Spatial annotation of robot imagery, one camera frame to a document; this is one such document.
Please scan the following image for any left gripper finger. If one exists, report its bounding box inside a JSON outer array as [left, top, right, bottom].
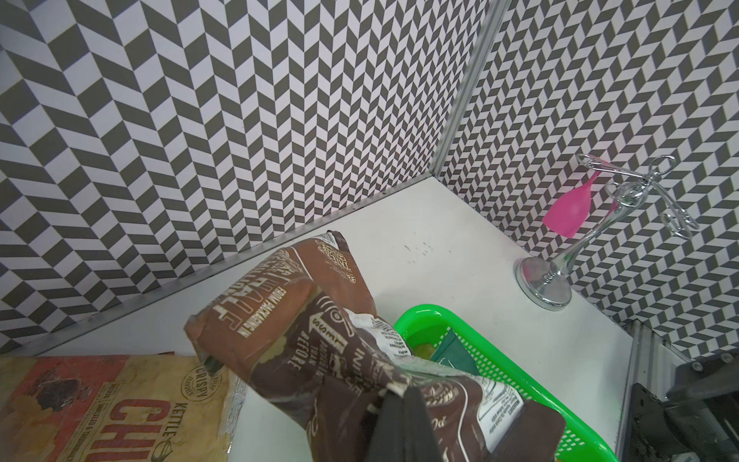
[[365, 387, 443, 462]]

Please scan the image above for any green Real chips bag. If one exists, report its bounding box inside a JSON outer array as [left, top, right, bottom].
[[430, 330, 480, 375]]

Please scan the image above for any green plastic basket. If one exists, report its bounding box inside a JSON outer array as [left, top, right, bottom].
[[394, 304, 618, 462]]

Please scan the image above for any brown dark snack bag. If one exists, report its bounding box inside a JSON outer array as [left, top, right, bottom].
[[185, 231, 565, 461]]

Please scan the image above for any orange Chips bag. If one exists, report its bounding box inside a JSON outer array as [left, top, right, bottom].
[[1, 354, 246, 461]]

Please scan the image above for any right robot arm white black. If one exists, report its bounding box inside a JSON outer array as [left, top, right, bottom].
[[619, 350, 738, 461]]

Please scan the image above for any chrome pink cup stand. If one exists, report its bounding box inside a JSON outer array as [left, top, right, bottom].
[[514, 153, 700, 312]]

